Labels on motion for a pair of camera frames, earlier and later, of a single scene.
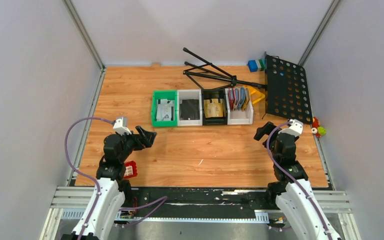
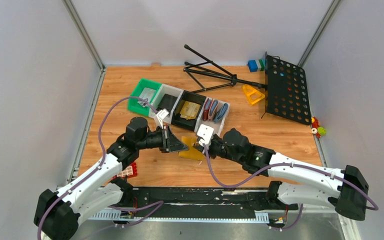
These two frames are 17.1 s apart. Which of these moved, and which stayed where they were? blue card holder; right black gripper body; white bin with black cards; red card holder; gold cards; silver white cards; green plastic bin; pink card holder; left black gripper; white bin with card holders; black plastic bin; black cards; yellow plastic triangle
Moved: white bin with card holders; blue card holder; white bin with black cards; black cards; right black gripper body; green plastic bin; red card holder; gold cards; silver white cards; black plastic bin; left black gripper; pink card holder
Stayed: yellow plastic triangle
